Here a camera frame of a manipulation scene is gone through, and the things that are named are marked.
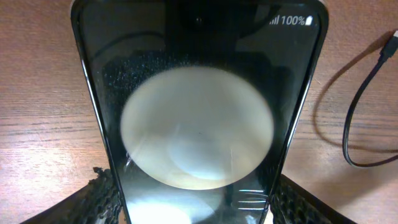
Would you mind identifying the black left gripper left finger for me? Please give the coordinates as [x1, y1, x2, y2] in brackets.
[22, 167, 123, 224]

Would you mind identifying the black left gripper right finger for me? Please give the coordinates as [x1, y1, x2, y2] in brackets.
[271, 174, 355, 224]

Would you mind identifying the black Samsung Galaxy smartphone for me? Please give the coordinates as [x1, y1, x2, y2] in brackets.
[70, 0, 329, 223]

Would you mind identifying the black USB charging cable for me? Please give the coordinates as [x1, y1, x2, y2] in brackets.
[341, 29, 398, 168]

